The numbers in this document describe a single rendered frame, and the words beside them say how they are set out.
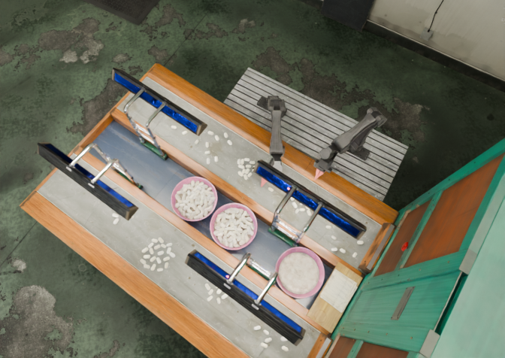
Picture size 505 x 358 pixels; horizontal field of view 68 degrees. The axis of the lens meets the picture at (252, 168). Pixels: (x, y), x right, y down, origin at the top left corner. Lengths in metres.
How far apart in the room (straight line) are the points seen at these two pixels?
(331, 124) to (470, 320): 1.64
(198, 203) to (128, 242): 0.44
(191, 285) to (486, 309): 1.41
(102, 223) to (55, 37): 2.30
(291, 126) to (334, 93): 1.07
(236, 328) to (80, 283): 1.40
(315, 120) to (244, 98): 0.50
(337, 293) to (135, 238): 1.14
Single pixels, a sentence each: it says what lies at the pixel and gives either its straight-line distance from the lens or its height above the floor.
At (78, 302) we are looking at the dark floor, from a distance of 3.09.
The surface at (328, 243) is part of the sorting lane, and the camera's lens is 2.18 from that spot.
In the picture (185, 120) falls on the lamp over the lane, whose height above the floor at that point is 1.08.
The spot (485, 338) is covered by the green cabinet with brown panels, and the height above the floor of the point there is 1.79.
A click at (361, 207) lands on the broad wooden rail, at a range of 2.25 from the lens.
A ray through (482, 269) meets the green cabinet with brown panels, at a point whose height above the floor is 1.79.
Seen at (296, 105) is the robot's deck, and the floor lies 0.67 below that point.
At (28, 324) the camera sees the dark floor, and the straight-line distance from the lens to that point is 3.23.
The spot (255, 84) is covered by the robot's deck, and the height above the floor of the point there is 0.67.
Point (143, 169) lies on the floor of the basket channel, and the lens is 2.41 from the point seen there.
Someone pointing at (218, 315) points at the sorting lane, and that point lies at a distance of 2.10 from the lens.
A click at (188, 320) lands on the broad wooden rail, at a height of 0.76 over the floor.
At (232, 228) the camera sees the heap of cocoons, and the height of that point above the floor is 0.74.
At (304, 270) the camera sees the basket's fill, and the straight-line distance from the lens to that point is 2.14.
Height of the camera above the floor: 2.84
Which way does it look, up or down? 69 degrees down
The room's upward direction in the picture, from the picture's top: 2 degrees clockwise
